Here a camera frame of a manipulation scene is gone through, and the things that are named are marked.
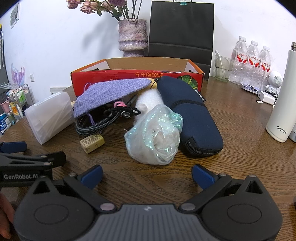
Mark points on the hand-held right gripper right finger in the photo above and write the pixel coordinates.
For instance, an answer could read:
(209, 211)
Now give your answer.
(203, 177)

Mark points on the clear plastic hangers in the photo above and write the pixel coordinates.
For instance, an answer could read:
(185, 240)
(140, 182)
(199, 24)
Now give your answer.
(18, 74)

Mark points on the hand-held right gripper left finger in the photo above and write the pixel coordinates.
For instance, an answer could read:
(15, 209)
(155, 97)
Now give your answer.
(92, 176)

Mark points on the beige eraser block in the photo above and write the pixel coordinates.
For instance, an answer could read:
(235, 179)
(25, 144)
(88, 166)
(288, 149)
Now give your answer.
(92, 142)

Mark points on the white translucent plastic box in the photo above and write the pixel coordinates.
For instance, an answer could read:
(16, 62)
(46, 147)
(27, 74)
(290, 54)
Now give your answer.
(48, 115)

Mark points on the teal binder clip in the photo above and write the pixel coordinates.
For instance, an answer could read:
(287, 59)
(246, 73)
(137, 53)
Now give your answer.
(182, 2)

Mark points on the white printed box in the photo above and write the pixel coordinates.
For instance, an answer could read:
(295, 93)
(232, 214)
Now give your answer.
(56, 90)

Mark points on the small patterned tray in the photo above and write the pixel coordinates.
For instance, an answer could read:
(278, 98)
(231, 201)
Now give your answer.
(249, 88)

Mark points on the white charger cube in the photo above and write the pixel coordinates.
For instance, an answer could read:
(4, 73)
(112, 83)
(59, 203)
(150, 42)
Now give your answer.
(266, 97)

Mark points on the white alpaca plush toy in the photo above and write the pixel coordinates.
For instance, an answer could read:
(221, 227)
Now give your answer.
(148, 100)

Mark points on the red cardboard box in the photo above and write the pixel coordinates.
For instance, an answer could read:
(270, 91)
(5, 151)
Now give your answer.
(115, 75)

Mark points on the wall poster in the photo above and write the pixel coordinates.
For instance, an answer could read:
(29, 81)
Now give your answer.
(14, 15)

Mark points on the dried pink flowers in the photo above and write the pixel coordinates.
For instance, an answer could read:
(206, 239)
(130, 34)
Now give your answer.
(92, 5)

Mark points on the blue white carton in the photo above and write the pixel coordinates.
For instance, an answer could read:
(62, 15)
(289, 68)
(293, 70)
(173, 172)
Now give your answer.
(4, 122)

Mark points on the purple textured vase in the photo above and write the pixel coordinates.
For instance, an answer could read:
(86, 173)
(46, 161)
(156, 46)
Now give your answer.
(133, 34)

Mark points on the navy zipper pouch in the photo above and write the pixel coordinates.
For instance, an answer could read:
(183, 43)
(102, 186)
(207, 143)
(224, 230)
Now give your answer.
(196, 115)

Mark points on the dark pen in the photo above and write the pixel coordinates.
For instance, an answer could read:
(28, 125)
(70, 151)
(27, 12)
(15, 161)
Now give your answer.
(130, 99)

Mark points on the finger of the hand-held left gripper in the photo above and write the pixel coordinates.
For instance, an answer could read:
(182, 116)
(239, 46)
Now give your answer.
(13, 147)
(53, 157)

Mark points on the person's left hand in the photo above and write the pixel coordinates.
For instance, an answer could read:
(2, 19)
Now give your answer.
(5, 215)

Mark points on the white thermos bottle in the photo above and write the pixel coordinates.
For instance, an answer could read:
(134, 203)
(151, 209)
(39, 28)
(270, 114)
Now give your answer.
(283, 97)

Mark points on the purple fabric pouch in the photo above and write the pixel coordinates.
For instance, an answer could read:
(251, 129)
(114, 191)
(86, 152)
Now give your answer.
(108, 95)

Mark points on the clear red label water bottle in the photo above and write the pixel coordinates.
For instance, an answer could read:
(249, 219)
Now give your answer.
(265, 64)
(253, 60)
(238, 60)

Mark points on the wooden desktop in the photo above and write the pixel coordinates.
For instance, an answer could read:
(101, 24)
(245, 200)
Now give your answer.
(143, 183)

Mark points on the white wall outlet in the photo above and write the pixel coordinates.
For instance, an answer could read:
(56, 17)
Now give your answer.
(32, 77)

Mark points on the metal storage rack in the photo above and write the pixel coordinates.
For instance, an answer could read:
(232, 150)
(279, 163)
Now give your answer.
(16, 102)

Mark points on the iridescent plastic wrap bundle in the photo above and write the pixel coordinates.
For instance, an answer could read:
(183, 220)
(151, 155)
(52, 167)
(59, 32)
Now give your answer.
(152, 136)

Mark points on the dark board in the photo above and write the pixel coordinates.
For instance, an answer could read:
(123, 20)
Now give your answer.
(2, 53)

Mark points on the black paper bag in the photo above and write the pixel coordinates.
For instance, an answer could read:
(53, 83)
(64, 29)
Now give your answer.
(180, 27)

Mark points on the white robot toy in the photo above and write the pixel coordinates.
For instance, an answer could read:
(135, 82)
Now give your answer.
(275, 80)

